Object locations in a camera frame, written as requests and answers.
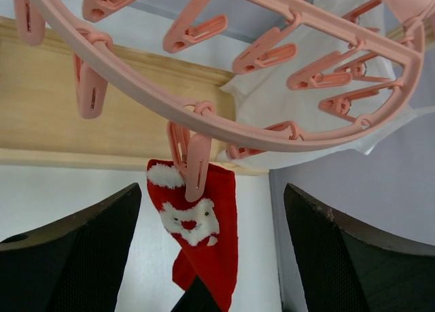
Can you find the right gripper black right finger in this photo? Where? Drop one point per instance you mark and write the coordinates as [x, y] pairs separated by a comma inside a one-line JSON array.
[[348, 265]]

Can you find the pink round clip hanger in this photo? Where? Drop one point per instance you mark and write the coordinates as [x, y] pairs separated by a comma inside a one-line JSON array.
[[339, 76]]

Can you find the red sock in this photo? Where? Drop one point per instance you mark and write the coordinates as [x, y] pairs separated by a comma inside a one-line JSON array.
[[206, 229]]

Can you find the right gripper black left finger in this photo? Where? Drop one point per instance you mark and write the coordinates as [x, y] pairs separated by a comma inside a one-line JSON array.
[[75, 263]]

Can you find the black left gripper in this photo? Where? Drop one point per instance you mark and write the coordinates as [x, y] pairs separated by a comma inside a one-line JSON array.
[[197, 298]]

